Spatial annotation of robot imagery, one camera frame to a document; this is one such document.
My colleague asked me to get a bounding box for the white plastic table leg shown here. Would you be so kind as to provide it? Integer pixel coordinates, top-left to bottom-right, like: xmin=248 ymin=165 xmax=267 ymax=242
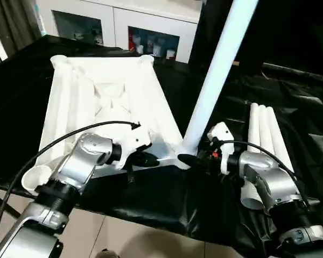
xmin=266 ymin=106 xmax=296 ymax=174
xmin=259 ymin=105 xmax=276 ymax=154
xmin=177 ymin=0 xmax=259 ymax=157
xmin=240 ymin=103 xmax=265 ymax=210

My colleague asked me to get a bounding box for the white plastic table top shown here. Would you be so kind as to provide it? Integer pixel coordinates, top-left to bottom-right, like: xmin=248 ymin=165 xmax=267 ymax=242
xmin=21 ymin=53 xmax=192 ymax=195

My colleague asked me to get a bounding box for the long dark metal rod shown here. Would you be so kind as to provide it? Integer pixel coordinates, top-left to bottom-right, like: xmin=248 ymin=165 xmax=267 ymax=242
xmin=262 ymin=63 xmax=323 ymax=83

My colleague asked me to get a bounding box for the black work table leg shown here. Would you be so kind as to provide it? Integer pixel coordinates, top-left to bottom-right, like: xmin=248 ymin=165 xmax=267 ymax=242
xmin=0 ymin=188 xmax=22 ymax=219

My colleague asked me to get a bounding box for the white cabinet with glass doors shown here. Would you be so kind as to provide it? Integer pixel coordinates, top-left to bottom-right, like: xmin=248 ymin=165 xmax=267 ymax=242
xmin=34 ymin=0 xmax=203 ymax=65

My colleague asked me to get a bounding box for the grey curtain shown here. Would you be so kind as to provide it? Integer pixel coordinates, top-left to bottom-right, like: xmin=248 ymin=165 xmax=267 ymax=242
xmin=0 ymin=0 xmax=41 ymax=59

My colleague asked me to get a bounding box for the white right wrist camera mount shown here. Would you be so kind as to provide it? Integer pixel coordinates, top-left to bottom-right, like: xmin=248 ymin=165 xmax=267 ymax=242
xmin=206 ymin=122 xmax=235 ymax=175

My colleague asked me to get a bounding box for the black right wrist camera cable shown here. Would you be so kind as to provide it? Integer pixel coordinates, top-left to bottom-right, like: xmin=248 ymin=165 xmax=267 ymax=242
xmin=217 ymin=139 xmax=314 ymax=207

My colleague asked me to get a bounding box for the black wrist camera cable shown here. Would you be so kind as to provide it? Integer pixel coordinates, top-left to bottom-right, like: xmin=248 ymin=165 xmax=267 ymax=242
xmin=0 ymin=120 xmax=141 ymax=237
xmin=217 ymin=139 xmax=314 ymax=207

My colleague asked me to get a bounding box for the black left wrist camera cable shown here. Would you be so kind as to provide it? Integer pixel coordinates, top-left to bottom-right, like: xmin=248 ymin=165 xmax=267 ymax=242
xmin=0 ymin=120 xmax=141 ymax=237

